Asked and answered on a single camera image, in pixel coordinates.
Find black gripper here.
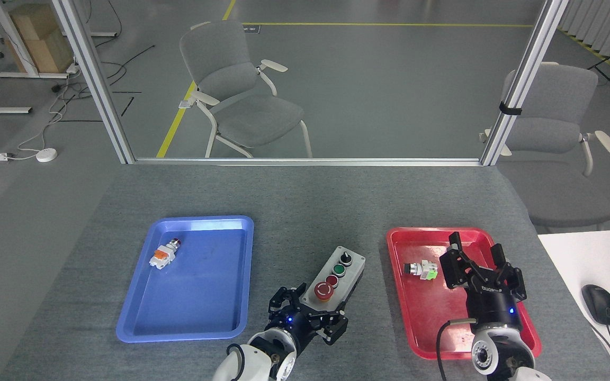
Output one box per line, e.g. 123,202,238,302
268,283,349,347
439,231,527,333

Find grey three-button control box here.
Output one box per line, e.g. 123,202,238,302
300,246,366,319

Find orange white push button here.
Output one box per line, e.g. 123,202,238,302
149,239,182,270

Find brown cardboard box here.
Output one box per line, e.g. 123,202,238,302
5,3,76,74

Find red plastic tray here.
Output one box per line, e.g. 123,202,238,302
386,227,543,361

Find white side table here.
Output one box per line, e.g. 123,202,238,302
537,228,610,381

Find blue plastic tray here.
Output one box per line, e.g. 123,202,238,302
116,215,255,343

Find black computer mouse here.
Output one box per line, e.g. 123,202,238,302
581,284,610,326

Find grey chair with white armrests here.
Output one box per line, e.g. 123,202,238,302
179,20,314,159
478,62,610,234

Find grey curtain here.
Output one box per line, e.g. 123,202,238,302
558,0,610,81

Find green white selector switch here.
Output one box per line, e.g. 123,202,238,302
403,260,439,282

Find silver aluminium rail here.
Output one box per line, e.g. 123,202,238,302
133,157,483,167

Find silver aluminium post with strap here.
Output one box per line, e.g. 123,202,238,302
479,0,571,167

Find black floor cable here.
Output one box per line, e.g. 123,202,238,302
51,0,156,123

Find white floor cable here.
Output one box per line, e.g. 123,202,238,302
15,71,81,158

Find white desk frame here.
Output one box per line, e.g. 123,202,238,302
0,0,118,115

